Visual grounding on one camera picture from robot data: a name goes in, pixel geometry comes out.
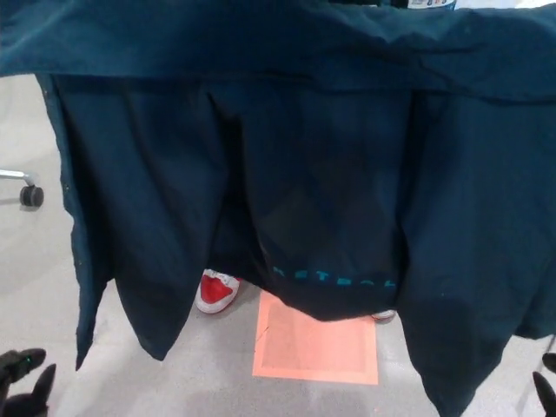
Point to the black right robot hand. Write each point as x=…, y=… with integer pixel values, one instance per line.
x=548, y=399

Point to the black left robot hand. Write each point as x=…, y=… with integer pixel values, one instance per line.
x=19, y=401

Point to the dark teal coat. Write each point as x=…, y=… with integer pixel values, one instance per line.
x=304, y=130

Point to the red white left sneaker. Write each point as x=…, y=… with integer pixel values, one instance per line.
x=385, y=315

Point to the red white sneaker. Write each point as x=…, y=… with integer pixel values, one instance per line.
x=217, y=293
x=385, y=315

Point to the black chair caster wheel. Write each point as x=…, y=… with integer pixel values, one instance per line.
x=32, y=195

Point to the red white right sneaker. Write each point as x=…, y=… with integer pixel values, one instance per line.
x=217, y=293

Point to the silver chair base leg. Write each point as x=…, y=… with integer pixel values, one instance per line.
x=15, y=174

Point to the orange floor tape square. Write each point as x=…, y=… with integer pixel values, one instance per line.
x=313, y=347

